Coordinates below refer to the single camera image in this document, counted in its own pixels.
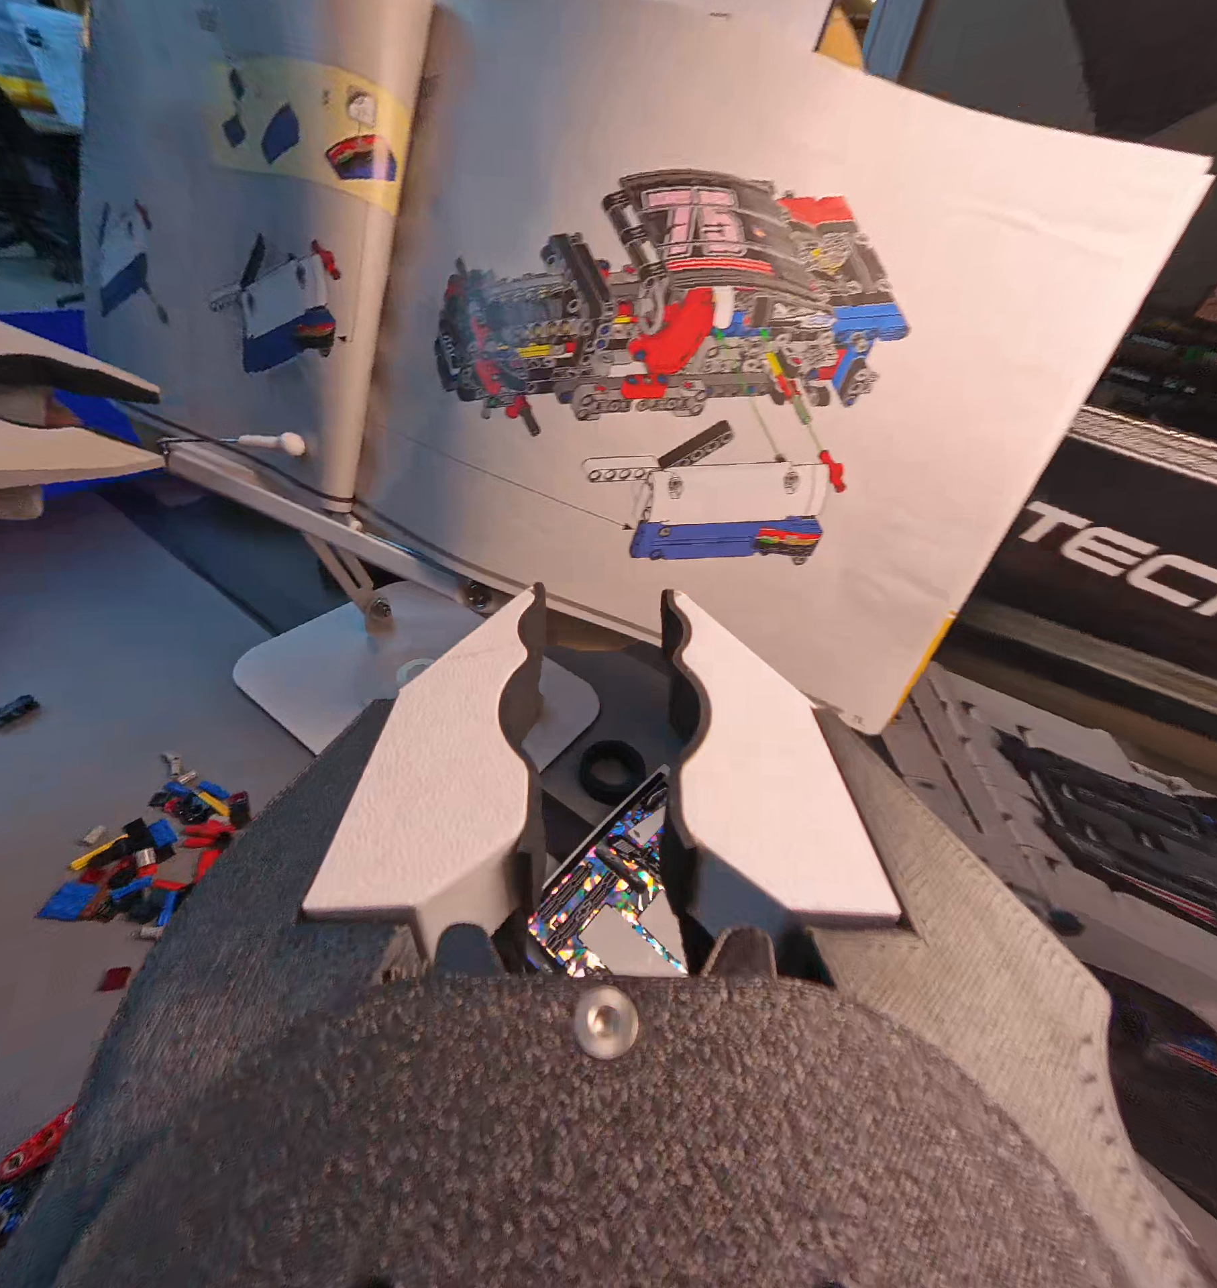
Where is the pile of mixed lego pieces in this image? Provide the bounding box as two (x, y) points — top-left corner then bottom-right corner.
(35, 750), (256, 944)

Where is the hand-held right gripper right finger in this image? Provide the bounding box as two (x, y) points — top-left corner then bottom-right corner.
(661, 589), (904, 975)

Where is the black rubber lego tire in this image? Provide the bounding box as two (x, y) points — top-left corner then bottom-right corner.
(578, 742), (642, 804)

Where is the lego instruction booklet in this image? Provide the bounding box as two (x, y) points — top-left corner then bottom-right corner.
(80, 0), (1214, 737)

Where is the black lego set box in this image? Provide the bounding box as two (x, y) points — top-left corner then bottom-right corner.
(875, 402), (1217, 1211)

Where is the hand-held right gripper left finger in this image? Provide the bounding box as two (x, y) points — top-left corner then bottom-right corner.
(301, 582), (551, 975)

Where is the white metal book stand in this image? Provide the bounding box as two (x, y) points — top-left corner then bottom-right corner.
(157, 436), (604, 782)

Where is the blue plastic bin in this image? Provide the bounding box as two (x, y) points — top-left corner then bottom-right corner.
(0, 312), (178, 499)

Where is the black office chair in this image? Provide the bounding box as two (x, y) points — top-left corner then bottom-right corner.
(0, 61), (80, 287)

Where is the red lego beam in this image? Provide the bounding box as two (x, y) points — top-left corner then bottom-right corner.
(0, 1104), (75, 1182)

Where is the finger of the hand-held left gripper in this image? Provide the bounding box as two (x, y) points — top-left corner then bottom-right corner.
(0, 306), (163, 406)
(0, 386), (169, 523)

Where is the printed wall sheet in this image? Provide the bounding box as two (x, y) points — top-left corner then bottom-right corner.
(0, 0), (88, 131)

